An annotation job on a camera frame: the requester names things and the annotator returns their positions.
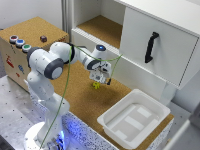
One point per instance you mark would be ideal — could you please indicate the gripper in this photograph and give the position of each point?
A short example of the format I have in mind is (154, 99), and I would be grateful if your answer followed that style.
(100, 72)

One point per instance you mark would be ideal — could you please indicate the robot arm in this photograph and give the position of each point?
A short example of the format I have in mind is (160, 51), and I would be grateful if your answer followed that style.
(46, 63)

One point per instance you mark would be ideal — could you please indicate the white plastic box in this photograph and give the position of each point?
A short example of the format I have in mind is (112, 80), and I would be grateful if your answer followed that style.
(135, 118)

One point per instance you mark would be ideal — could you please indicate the wooden drawer box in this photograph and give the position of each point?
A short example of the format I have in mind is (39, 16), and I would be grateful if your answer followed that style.
(30, 36)

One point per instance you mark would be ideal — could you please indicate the yellow block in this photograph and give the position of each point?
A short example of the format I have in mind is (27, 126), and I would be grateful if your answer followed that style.
(96, 85)

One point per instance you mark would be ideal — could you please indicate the white cabinet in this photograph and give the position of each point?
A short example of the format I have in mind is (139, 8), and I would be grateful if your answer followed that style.
(110, 20)

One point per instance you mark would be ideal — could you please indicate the white sliding door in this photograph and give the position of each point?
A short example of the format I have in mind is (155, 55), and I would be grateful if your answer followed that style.
(156, 46)

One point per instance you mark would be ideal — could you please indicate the purple block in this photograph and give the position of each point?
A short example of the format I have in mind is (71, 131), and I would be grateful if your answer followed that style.
(43, 38)

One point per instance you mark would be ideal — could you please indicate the green button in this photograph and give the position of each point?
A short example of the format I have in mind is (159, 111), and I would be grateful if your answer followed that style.
(26, 48)

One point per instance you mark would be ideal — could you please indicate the blue button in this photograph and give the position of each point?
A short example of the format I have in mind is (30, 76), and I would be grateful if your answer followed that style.
(20, 42)

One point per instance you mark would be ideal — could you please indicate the red button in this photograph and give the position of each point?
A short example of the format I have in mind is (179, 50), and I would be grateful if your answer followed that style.
(13, 39)

